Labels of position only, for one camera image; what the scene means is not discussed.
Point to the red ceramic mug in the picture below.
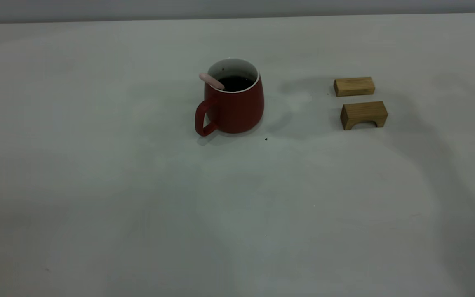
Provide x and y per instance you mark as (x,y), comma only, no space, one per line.
(239,109)

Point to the dark coffee liquid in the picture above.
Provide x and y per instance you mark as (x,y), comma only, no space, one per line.
(239,83)

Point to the arched wooden block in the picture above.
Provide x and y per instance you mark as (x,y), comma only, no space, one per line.
(363,111)

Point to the flat rectangular wooden block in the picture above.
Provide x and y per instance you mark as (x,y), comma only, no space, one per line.
(355,86)

